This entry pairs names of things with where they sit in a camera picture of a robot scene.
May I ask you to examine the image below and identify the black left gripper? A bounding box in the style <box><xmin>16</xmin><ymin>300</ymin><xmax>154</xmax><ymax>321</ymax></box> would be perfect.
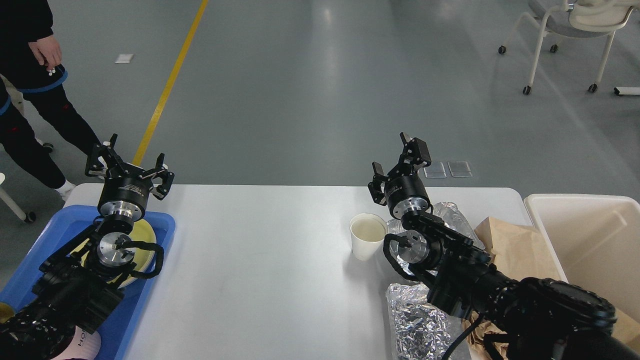
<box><xmin>85</xmin><ymin>133</ymin><xmax>175</xmax><ymax>222</ymax></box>

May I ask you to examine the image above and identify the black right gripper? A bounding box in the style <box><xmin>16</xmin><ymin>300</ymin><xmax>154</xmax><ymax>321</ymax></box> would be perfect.
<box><xmin>367</xmin><ymin>132</ymin><xmax>432</xmax><ymax>219</ymax></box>

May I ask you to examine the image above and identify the foil front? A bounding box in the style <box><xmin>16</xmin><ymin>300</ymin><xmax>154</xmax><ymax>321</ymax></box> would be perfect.
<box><xmin>385</xmin><ymin>284</ymin><xmax>463</xmax><ymax>360</ymax></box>

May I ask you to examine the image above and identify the white office chair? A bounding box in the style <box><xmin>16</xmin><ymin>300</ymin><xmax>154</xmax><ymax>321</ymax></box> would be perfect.
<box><xmin>497</xmin><ymin>0</ymin><xmax>639</xmax><ymax>95</ymax></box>

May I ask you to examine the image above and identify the pink plate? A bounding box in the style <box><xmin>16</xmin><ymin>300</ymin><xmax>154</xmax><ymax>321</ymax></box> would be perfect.
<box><xmin>118</xmin><ymin>271</ymin><xmax>138</xmax><ymax>289</ymax></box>

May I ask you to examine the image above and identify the person in black clothes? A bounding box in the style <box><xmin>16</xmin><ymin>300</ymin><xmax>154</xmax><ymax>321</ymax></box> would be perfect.
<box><xmin>0</xmin><ymin>0</ymin><xmax>99</xmax><ymax>200</ymax></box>

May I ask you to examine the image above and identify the crumpled foil back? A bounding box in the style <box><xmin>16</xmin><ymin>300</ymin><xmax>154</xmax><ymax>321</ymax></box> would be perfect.
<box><xmin>387</xmin><ymin>202</ymin><xmax>486</xmax><ymax>276</ymax></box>

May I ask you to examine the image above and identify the pink mug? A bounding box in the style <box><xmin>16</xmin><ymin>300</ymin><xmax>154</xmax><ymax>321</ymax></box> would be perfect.
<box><xmin>51</xmin><ymin>326</ymin><xmax>102</xmax><ymax>360</ymax></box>

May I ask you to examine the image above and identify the blue plastic tray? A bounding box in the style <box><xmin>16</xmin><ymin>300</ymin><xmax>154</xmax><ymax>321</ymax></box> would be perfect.
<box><xmin>0</xmin><ymin>205</ymin><xmax>176</xmax><ymax>360</ymax></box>

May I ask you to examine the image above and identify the white bar on floor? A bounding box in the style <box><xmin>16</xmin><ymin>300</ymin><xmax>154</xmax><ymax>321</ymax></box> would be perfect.
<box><xmin>613</xmin><ymin>86</ymin><xmax>640</xmax><ymax>97</ymax></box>

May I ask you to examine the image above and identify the brown paper bag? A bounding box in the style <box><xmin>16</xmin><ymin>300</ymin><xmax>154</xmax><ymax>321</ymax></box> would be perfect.
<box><xmin>466</xmin><ymin>217</ymin><xmax>640</xmax><ymax>360</ymax></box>

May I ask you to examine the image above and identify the clear floor plate left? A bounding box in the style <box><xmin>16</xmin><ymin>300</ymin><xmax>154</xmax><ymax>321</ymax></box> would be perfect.
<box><xmin>423</xmin><ymin>161</ymin><xmax>448</xmax><ymax>179</ymax></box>

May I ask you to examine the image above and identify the clear floor plate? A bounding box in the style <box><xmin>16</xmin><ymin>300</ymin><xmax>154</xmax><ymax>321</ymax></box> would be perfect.
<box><xmin>423</xmin><ymin>161</ymin><xmax>448</xmax><ymax>179</ymax></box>
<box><xmin>446</xmin><ymin>161</ymin><xmax>473</xmax><ymax>178</ymax></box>

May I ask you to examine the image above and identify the dark green mug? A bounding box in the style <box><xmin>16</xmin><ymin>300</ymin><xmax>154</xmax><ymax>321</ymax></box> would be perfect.
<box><xmin>0</xmin><ymin>301</ymin><xmax>16</xmax><ymax>324</ymax></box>

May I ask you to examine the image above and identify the foil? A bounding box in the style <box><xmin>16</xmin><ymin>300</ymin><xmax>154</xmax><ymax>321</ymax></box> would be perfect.
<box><xmin>387</xmin><ymin>202</ymin><xmax>486</xmax><ymax>276</ymax></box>
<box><xmin>385</xmin><ymin>284</ymin><xmax>463</xmax><ymax>360</ymax></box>

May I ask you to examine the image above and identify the yellow plate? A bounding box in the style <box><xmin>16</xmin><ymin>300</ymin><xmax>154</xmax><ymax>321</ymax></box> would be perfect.
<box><xmin>71</xmin><ymin>219</ymin><xmax>163</xmax><ymax>282</ymax></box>

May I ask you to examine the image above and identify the white plastic bin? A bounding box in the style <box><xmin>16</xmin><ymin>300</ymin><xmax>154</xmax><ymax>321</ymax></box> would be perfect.
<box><xmin>524</xmin><ymin>194</ymin><xmax>640</xmax><ymax>321</ymax></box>

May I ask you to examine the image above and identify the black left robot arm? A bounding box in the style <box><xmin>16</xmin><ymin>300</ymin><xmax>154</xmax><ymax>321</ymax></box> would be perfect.
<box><xmin>1</xmin><ymin>134</ymin><xmax>175</xmax><ymax>360</ymax></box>

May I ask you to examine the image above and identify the white paper cup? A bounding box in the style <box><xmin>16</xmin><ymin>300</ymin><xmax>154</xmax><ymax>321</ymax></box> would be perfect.
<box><xmin>349</xmin><ymin>213</ymin><xmax>389</xmax><ymax>261</ymax></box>

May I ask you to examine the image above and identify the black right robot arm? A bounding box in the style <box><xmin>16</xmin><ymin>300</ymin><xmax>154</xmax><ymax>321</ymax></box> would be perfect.
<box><xmin>367</xmin><ymin>132</ymin><xmax>639</xmax><ymax>360</ymax></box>

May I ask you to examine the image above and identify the clear floor plate right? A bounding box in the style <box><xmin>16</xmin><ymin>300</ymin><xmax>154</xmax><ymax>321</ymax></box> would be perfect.
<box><xmin>446</xmin><ymin>161</ymin><xmax>473</xmax><ymax>178</ymax></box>

